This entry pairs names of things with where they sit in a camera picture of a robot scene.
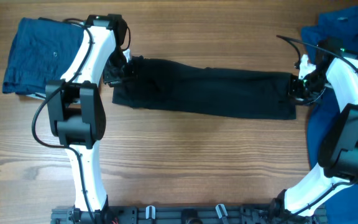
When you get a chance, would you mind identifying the black polo shirt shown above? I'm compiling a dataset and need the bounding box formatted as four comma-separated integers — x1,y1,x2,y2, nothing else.
112,57,296,120

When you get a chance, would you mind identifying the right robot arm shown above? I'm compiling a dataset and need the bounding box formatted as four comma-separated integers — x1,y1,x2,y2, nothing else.
258,38,358,223

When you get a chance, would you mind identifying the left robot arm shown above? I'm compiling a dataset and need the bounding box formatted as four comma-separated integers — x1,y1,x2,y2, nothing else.
42,14,137,223

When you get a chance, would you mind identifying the folded navy blue garment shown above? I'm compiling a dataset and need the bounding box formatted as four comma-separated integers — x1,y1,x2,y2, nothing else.
2,18,84,95

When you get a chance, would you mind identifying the blue polo shirt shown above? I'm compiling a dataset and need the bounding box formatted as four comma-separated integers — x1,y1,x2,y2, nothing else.
301,6,358,224

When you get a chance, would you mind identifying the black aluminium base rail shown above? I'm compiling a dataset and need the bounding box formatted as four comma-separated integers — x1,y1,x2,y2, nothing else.
50,204,328,224

